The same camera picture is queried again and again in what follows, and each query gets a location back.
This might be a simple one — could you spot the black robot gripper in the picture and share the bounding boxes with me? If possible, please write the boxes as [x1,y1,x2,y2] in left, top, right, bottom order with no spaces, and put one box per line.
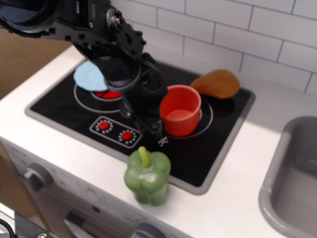
[120,67,168,147]

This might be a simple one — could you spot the red plastic toy cup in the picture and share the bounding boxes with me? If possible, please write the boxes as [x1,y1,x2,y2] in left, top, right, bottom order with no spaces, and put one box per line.
[159,84,202,137]

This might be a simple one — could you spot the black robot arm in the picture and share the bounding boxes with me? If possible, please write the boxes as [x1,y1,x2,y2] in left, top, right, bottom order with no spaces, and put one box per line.
[0,0,168,146]

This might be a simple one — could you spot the light blue toy plate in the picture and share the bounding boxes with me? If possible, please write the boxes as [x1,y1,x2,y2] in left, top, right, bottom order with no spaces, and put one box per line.
[73,61,108,91]

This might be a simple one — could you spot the green toy bell pepper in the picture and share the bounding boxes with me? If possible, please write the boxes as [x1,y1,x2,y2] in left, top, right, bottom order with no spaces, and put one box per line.
[124,146,171,206]

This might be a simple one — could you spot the black toy stove top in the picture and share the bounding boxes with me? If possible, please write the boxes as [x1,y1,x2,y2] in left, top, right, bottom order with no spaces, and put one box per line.
[25,61,255,195]

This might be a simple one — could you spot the brown toy chicken drumstick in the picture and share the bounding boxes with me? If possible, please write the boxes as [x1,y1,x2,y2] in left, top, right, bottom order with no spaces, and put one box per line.
[190,69,240,99]

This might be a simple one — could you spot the grey oven temperature knob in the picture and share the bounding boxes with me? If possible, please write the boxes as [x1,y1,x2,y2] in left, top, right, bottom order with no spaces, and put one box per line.
[131,223,165,238]

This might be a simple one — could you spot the grey timer knob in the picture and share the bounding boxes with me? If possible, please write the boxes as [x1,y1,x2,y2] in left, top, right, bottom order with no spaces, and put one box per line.
[23,163,53,191]

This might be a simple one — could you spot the grey toy sink basin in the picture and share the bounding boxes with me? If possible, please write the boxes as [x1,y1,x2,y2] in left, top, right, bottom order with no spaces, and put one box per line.
[258,117,317,238]

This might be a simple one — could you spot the grey oven door handle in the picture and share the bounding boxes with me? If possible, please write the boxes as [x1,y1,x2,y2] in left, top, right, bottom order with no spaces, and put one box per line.
[63,212,96,238]

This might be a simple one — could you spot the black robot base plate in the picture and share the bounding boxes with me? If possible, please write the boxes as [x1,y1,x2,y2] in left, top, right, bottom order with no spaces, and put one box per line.
[0,213,56,238]

